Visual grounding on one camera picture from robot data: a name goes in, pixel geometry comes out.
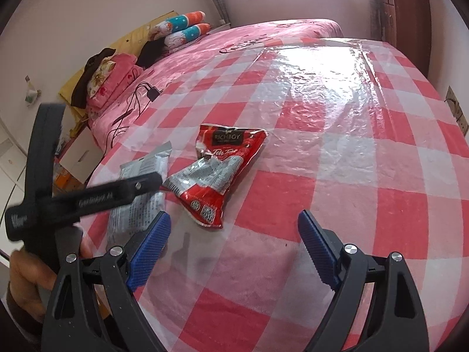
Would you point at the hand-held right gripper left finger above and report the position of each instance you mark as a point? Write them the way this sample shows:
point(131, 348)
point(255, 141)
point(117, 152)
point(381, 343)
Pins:
point(150, 249)

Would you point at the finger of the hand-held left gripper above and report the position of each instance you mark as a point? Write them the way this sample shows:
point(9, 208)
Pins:
point(143, 187)

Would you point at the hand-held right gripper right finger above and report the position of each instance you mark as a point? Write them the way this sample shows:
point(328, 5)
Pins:
point(318, 249)

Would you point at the grey plastic mailer bag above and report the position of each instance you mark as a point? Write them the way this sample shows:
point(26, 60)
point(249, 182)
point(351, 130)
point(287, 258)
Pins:
point(143, 165)

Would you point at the red snack packet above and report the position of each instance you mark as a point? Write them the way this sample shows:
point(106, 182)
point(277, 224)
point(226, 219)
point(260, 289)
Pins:
point(220, 176)

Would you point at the person's left forearm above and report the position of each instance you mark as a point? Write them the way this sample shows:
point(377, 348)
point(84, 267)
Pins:
point(18, 322)

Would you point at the person's left hand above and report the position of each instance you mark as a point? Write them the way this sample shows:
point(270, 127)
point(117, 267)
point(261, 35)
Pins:
point(29, 282)

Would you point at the white cardboard box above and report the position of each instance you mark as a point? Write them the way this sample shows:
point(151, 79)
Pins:
point(78, 159)

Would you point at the small hanging bag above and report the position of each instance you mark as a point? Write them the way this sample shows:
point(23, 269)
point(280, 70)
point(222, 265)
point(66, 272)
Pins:
point(31, 95)

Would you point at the black charger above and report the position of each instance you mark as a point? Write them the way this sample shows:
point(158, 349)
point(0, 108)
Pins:
point(152, 94)

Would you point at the red white checked tablecloth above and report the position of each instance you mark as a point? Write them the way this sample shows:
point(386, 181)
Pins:
point(329, 154)

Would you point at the dark brown cloth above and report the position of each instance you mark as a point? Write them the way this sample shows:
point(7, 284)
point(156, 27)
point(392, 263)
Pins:
point(82, 84)

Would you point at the pink folded blanket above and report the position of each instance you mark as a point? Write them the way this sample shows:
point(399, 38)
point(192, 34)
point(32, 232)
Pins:
point(113, 77)

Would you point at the black cloth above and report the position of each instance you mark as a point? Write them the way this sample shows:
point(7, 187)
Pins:
point(152, 53)

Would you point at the yellow headboard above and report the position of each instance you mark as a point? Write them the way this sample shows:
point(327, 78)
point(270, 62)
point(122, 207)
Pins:
point(128, 38)

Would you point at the bed with pink bedspread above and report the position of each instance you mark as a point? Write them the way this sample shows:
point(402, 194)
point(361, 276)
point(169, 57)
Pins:
point(238, 40)

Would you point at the brown wooden cabinet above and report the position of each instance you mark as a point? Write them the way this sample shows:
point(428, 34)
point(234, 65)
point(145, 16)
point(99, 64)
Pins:
point(406, 22)

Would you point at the patterned curtain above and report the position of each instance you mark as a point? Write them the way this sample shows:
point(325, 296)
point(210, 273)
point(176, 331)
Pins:
point(375, 11)

